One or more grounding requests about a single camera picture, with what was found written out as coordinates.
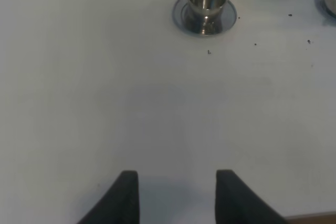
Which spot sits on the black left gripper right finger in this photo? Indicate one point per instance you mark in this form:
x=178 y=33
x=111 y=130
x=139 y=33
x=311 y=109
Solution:
x=235 y=202

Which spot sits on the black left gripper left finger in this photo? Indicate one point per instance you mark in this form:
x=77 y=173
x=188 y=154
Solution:
x=120 y=204

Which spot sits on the steel teapot saucer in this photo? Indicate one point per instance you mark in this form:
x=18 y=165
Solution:
x=321 y=7

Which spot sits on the steel saucer far left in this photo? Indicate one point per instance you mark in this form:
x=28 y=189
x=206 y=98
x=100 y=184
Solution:
x=228 y=17

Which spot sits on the steel teacup far left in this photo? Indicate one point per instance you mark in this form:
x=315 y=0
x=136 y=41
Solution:
x=203 y=16

